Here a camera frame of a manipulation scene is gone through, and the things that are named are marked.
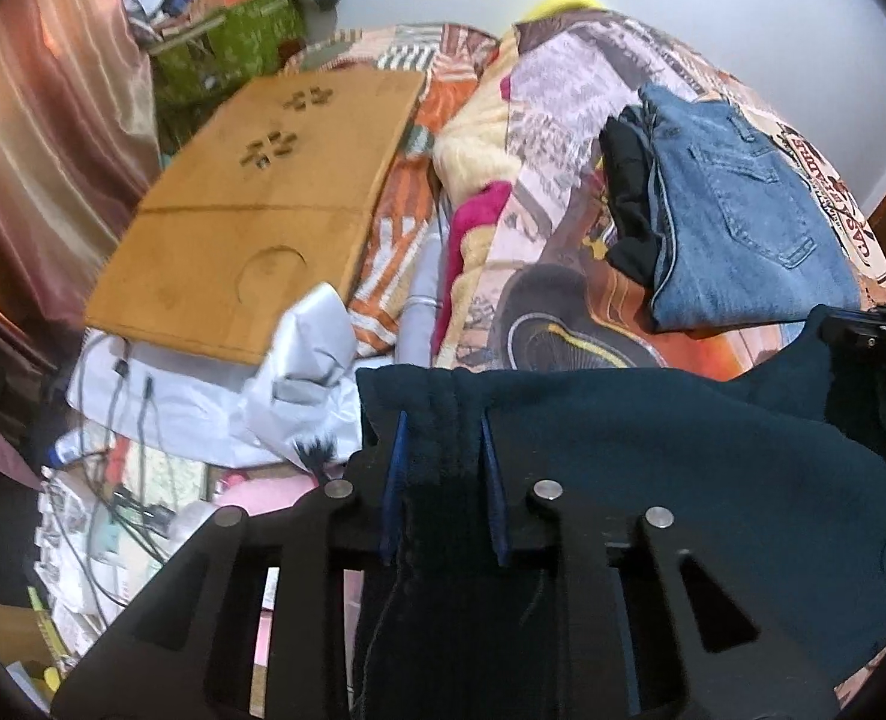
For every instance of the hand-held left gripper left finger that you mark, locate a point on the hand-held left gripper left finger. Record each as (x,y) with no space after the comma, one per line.
(394,495)

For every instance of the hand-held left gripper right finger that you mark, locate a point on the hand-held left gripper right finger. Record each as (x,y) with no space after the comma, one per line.
(494,502)

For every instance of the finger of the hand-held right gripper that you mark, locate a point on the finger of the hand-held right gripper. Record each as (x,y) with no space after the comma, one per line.
(877,334)

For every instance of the dark teal pants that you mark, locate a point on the dark teal pants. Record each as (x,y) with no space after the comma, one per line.
(638,450)

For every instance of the grey bed sheet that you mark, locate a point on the grey bed sheet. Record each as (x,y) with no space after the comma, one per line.
(420,315)

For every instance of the folded blue jeans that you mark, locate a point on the folded blue jeans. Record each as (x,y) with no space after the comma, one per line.
(742,202)

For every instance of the white plastic sheet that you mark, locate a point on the white plastic sheet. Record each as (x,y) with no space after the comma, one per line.
(188,397)

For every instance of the folded black garment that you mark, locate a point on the folded black garment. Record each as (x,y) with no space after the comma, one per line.
(630,187)

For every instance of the magenta cloth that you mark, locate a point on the magenta cloth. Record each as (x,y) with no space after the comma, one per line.
(480,210)

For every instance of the wooden lap desk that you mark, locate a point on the wooden lap desk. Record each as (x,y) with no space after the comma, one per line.
(248,240)

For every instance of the cream fleece cloth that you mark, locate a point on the cream fleece cloth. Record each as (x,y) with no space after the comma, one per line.
(465,157)

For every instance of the yellow marker pen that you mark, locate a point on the yellow marker pen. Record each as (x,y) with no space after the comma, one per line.
(41,622)

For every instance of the printed blanket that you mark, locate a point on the printed blanket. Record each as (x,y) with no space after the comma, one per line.
(563,127)

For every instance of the yellow pillow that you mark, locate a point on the yellow pillow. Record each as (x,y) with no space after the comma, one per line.
(563,4)

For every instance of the green patterned box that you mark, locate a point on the green patterned box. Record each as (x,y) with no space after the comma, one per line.
(240,37)

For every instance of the pink curtain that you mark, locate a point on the pink curtain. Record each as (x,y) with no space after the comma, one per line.
(45,127)

